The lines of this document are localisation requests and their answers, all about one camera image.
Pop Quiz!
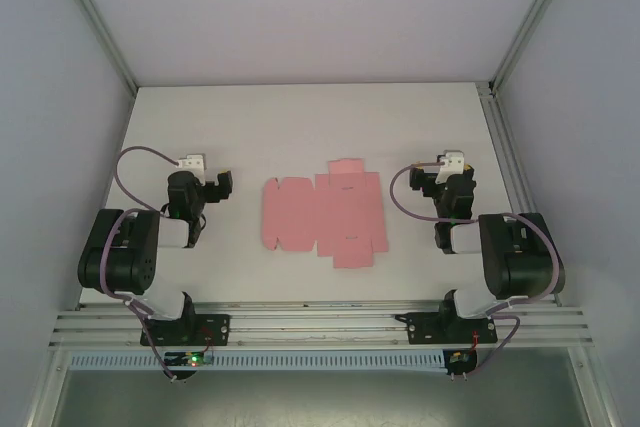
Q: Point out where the pink paper box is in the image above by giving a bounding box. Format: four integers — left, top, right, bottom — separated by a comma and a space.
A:
260, 158, 391, 270

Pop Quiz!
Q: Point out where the circuit board with green light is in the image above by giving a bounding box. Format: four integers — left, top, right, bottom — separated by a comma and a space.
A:
164, 351, 216, 369

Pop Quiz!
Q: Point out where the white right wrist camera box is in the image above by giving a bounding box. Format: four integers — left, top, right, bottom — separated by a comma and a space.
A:
435, 148, 467, 186

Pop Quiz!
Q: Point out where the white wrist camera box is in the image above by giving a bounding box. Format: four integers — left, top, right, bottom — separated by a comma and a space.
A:
435, 148, 467, 186
178, 152, 208, 182

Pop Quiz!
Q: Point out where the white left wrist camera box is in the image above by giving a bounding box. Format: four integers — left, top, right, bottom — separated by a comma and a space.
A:
178, 152, 208, 182

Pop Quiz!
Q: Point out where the aluminium side rail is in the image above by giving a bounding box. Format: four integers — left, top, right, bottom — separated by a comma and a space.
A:
478, 83, 562, 306

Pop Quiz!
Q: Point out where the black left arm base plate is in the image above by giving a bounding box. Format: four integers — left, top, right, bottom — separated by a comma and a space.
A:
139, 313, 232, 348

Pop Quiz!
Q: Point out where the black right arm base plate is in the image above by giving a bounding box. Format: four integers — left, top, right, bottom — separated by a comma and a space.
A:
394, 311, 499, 347

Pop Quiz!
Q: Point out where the aluminium frame post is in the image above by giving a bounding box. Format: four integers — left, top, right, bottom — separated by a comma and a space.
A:
48, 0, 139, 94
486, 0, 577, 96

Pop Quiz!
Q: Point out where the aluminium mounting rail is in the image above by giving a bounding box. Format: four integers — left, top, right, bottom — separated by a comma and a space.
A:
47, 298, 597, 351

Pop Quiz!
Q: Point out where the white slotted cable duct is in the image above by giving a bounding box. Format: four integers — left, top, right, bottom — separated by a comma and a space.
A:
69, 350, 447, 373

